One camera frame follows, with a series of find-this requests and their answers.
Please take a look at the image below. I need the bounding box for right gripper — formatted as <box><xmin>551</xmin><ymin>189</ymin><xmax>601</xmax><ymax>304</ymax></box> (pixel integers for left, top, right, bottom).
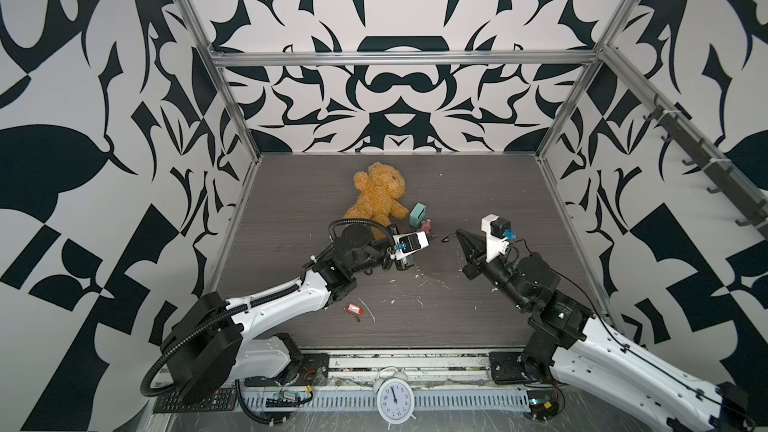
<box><xmin>458</xmin><ymin>228</ymin><xmax>534</xmax><ymax>314</ymax></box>

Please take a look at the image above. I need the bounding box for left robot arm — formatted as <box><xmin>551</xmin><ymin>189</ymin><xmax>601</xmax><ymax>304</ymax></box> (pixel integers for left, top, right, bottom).
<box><xmin>140</xmin><ymin>219</ymin><xmax>429</xmax><ymax>405</ymax></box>

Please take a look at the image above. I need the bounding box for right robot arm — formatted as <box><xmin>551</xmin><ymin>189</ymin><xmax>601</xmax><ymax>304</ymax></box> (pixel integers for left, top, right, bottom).
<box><xmin>455</xmin><ymin>229</ymin><xmax>756</xmax><ymax>431</ymax></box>

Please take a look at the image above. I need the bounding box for pink toy figure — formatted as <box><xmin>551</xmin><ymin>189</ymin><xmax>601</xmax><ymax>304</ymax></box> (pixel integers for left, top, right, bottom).
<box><xmin>420</xmin><ymin>219</ymin><xmax>433</xmax><ymax>237</ymax></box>

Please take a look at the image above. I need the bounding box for teal toy block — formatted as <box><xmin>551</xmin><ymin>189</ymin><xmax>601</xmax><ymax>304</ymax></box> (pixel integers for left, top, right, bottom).
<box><xmin>409</xmin><ymin>203</ymin><xmax>427</xmax><ymax>229</ymax></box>

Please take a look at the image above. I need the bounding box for red key tag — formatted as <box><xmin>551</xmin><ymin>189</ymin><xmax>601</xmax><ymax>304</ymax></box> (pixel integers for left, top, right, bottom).
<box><xmin>345</xmin><ymin>303</ymin><xmax>364</xmax><ymax>319</ymax></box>

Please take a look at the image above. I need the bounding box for brown teddy bear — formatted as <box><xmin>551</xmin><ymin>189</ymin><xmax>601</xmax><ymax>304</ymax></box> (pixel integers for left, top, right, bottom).
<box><xmin>344</xmin><ymin>162</ymin><xmax>409</xmax><ymax>226</ymax></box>

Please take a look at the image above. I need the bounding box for white alarm clock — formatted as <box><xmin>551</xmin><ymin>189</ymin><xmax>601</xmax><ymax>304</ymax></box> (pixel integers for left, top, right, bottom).
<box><xmin>373</xmin><ymin>367</ymin><xmax>415</xmax><ymax>425</ymax></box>

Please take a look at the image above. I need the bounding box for small circuit board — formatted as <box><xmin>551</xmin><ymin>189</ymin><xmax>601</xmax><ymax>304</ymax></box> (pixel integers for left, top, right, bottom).
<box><xmin>265</xmin><ymin>388</ymin><xmax>314</xmax><ymax>408</ymax></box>

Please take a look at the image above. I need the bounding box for green electronics module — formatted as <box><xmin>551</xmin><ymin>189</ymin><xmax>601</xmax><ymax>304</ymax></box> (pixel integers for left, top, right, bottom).
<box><xmin>524</xmin><ymin>389</ymin><xmax>565</xmax><ymax>423</ymax></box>

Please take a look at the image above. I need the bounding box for black remote control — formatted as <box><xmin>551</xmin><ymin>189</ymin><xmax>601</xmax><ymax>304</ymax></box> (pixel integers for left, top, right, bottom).
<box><xmin>153</xmin><ymin>388</ymin><xmax>237</xmax><ymax>414</ymax></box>

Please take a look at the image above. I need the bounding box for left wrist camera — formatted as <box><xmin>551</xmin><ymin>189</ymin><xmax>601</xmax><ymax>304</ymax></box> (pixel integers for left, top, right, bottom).
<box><xmin>393</xmin><ymin>231</ymin><xmax>429</xmax><ymax>261</ymax></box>

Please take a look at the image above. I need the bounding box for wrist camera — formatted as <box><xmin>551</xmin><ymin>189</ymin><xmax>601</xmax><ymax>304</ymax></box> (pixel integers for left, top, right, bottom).
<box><xmin>481</xmin><ymin>214</ymin><xmax>517</xmax><ymax>262</ymax></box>
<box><xmin>393</xmin><ymin>231</ymin><xmax>429</xmax><ymax>261</ymax></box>

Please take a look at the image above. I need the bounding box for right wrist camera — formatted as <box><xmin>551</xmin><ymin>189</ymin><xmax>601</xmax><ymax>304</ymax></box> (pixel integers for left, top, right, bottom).
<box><xmin>481</xmin><ymin>214</ymin><xmax>517</xmax><ymax>262</ymax></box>

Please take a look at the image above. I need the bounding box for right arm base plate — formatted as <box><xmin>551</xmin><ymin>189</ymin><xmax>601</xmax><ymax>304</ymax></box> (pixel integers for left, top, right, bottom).
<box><xmin>488</xmin><ymin>351</ymin><xmax>539</xmax><ymax>385</ymax></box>

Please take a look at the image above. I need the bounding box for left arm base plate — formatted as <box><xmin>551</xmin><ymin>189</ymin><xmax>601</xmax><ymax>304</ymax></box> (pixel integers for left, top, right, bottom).
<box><xmin>244</xmin><ymin>353</ymin><xmax>330</xmax><ymax>388</ymax></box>

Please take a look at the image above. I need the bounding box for white cable duct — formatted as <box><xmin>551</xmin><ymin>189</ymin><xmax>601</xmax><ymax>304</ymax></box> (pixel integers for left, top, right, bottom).
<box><xmin>239</xmin><ymin>387</ymin><xmax>534</xmax><ymax>413</ymax></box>

